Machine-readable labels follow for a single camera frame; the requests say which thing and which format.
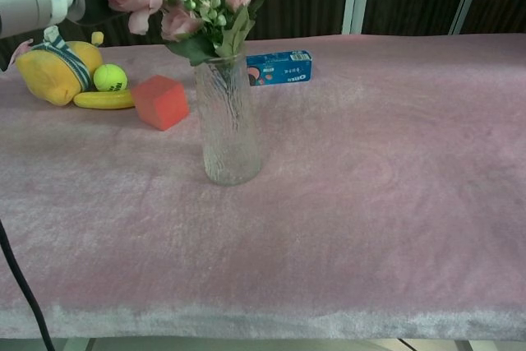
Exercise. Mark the orange-red foam cube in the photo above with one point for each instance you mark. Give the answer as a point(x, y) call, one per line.
point(160, 102)

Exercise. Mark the clear glass cup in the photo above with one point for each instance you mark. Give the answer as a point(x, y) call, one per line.
point(230, 141)

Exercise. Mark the pink velvet tablecloth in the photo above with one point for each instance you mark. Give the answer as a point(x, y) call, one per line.
point(349, 182)

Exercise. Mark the pink flower bouquet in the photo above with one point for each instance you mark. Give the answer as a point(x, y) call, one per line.
point(193, 10)

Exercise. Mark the yellow plush toy striped band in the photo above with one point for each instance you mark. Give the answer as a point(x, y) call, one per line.
point(49, 73)

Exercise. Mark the blue Oreo cookie box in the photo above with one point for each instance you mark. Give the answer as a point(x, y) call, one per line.
point(279, 68)

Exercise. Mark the yellow-green tennis ball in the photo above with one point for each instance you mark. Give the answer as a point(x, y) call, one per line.
point(110, 78)

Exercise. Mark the yellow banana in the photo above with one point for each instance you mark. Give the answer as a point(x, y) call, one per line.
point(104, 100)

